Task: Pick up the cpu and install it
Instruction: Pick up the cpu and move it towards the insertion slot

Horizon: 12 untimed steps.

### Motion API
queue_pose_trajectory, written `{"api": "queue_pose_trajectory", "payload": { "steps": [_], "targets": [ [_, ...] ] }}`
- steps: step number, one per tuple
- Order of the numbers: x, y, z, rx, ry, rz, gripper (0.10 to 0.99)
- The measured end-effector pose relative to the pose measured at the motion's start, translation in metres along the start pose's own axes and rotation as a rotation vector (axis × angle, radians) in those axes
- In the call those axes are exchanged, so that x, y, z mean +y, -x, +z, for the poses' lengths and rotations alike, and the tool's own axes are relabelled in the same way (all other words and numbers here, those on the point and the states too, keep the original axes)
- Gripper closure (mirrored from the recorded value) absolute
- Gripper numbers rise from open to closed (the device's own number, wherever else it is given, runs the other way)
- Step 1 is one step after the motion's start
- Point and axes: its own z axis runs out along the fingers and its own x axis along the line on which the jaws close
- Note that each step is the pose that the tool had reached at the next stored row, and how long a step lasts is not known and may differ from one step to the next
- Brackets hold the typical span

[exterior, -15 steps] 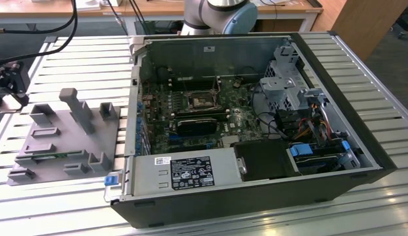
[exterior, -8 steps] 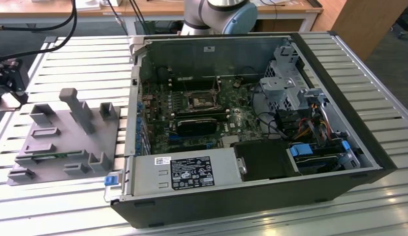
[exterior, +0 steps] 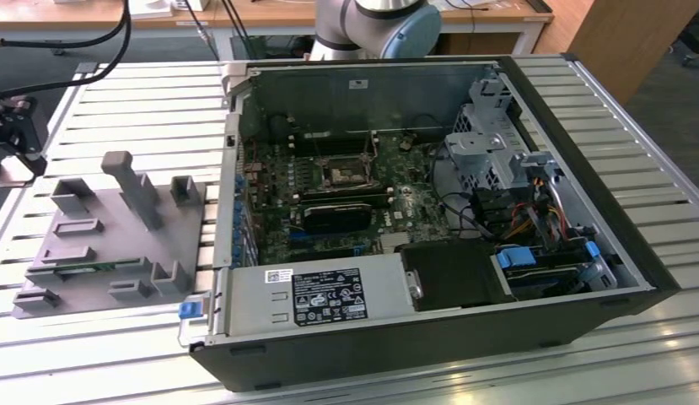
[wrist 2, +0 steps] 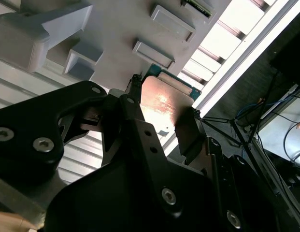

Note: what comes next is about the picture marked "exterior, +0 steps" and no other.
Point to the blue case latch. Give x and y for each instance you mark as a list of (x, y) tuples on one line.
[(192, 310)]

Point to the black plastic shroud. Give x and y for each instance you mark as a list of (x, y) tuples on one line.
[(456, 274)]

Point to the wooden cabinet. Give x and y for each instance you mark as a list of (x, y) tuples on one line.
[(620, 42)]

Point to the silver power supply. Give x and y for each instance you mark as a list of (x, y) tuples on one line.
[(248, 295)]

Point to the white sticker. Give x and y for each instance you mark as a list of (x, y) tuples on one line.
[(358, 84)]

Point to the wooden desk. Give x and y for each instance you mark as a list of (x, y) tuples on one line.
[(90, 17)]

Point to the grey plastic parts rack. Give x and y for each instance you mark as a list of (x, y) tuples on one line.
[(125, 236)]

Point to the silver metal drive cage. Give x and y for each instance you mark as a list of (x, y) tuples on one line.
[(478, 143)]

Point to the blue disk carrier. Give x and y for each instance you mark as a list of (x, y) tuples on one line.
[(518, 257)]

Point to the CPU socket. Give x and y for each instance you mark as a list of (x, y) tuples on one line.
[(341, 175)]

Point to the silver CPU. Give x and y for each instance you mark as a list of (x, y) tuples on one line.
[(20, 173)]

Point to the black PC case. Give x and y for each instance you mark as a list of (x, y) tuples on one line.
[(384, 358)]

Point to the small blue clip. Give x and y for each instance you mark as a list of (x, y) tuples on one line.
[(593, 250)]

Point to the black office chair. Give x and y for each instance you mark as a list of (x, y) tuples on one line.
[(696, 42)]

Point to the black installed RAM stick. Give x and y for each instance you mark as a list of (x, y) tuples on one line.
[(338, 195)]

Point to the green motherboard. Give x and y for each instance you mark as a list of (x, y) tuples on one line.
[(406, 177)]

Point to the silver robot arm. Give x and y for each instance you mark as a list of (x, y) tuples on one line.
[(349, 25)]

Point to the small silver chipset heatsink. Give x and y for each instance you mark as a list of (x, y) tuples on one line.
[(394, 242)]

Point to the green storage crate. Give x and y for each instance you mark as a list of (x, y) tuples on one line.
[(260, 46)]

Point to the green RAM stick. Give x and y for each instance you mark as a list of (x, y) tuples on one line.
[(108, 266)]

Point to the white box with label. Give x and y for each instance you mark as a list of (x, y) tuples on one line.
[(189, 5)]

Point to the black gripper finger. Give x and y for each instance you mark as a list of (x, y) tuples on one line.
[(33, 141)]

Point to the black graphics card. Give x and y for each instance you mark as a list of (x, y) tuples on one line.
[(338, 219)]

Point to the black RAM slot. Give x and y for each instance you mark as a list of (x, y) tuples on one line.
[(326, 145)]

